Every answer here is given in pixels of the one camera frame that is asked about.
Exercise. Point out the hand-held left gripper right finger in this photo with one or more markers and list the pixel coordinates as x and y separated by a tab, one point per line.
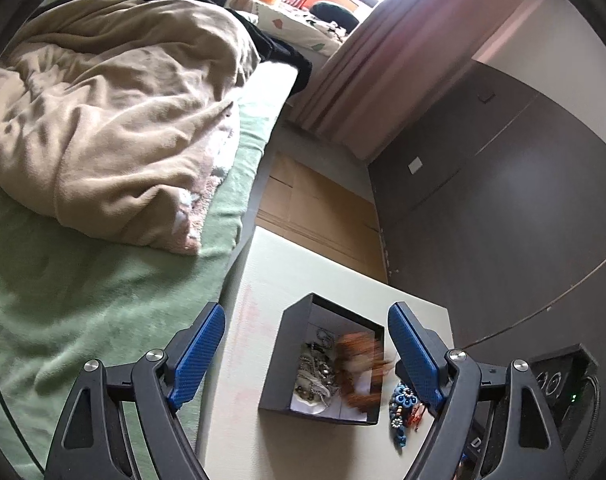
418	355

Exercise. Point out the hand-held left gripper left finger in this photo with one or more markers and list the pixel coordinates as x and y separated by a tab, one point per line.
195	355

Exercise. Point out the black jewelry box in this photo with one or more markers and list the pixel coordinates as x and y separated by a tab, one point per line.
328	360

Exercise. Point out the red bead jewelry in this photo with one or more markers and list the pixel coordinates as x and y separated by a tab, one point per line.
417	415

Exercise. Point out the green bed sheet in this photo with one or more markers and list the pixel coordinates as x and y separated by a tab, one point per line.
98	280

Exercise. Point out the beige blanket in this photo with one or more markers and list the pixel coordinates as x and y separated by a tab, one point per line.
108	120

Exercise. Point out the pink curtain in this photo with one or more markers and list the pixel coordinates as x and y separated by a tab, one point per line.
378	50

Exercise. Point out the white patterned cloth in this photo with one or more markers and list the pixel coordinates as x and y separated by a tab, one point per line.
303	25

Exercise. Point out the dark green cushion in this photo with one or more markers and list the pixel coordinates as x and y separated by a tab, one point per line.
335	12

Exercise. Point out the white wall switch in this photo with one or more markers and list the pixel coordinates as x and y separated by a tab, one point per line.
415	165

